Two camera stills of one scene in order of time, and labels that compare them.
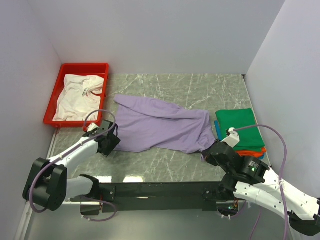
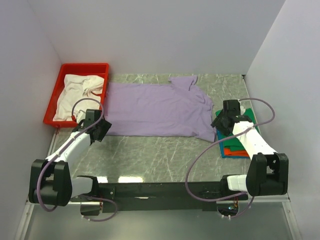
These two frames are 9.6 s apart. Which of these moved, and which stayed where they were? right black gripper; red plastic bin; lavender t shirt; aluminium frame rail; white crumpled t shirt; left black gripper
Moved: lavender t shirt; left black gripper; right black gripper
Stayed: aluminium frame rail; red plastic bin; white crumpled t shirt
